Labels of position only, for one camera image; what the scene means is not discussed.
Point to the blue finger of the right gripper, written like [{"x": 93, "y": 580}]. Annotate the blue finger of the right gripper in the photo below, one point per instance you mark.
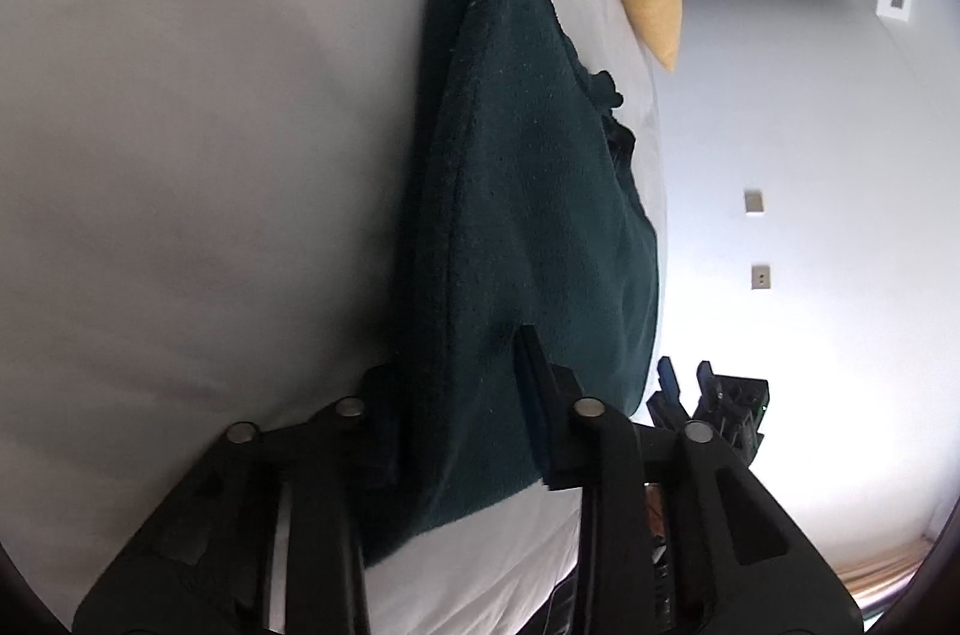
[
  {"x": 709, "y": 409},
  {"x": 664, "y": 406}
]

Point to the dark green knit sweater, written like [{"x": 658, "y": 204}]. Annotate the dark green knit sweater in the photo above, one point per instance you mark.
[{"x": 520, "y": 210}]

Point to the person's left hand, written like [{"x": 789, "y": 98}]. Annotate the person's left hand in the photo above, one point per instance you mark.
[{"x": 655, "y": 511}]

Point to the beige wall switch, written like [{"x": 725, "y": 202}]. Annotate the beige wall switch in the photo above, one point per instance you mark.
[
  {"x": 754, "y": 203},
  {"x": 760, "y": 279}
]

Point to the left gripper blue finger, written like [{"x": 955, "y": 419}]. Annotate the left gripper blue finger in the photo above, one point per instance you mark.
[{"x": 548, "y": 393}]

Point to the upper beige wall switch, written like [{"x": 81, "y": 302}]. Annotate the upper beige wall switch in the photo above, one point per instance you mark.
[{"x": 754, "y": 203}]

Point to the light grey bed sheet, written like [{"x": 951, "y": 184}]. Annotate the light grey bed sheet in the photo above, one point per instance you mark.
[{"x": 198, "y": 210}]

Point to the lower beige wall switch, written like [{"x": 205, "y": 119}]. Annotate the lower beige wall switch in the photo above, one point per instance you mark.
[{"x": 760, "y": 279}]

